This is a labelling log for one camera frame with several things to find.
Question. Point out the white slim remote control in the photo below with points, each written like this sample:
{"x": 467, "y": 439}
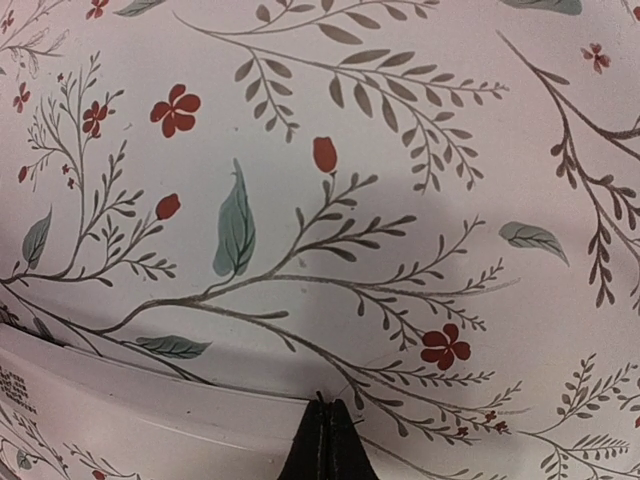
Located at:
{"x": 67, "y": 414}

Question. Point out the floral patterned table mat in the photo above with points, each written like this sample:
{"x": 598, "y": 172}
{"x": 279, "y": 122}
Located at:
{"x": 426, "y": 209}

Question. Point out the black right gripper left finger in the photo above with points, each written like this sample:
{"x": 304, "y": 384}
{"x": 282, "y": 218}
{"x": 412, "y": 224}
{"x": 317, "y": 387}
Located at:
{"x": 307, "y": 458}

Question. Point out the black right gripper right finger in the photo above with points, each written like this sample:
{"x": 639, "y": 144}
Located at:
{"x": 346, "y": 456}

